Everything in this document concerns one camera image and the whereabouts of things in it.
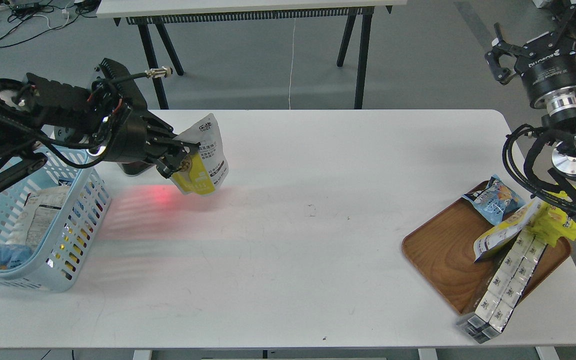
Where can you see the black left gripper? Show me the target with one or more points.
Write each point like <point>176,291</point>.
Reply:
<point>126,132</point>

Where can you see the yellow white snack pouch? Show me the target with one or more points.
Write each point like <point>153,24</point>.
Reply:
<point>203,171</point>
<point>493,240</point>

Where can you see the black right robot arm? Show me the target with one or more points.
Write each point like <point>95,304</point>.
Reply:
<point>543,159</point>

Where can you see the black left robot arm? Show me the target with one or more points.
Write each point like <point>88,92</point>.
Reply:
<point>37,112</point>

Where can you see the white snack bag in basket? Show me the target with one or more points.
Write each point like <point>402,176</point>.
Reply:
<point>39,211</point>

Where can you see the light blue plastic basket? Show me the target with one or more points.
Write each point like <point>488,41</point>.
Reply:
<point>62,250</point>

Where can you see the blue snack bag in basket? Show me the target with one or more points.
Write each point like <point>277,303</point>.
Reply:
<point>14,255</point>

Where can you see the white boxed snack pack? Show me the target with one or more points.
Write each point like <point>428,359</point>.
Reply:
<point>498,294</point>

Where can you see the yellow snack pack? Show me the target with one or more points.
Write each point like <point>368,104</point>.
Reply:
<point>550,223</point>

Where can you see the black barcode scanner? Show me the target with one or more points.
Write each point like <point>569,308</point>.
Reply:
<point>133,169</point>

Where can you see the white background table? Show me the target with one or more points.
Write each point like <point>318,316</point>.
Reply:
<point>159,13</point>

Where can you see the brown wooden tray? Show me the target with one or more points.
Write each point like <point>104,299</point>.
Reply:
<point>442,251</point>

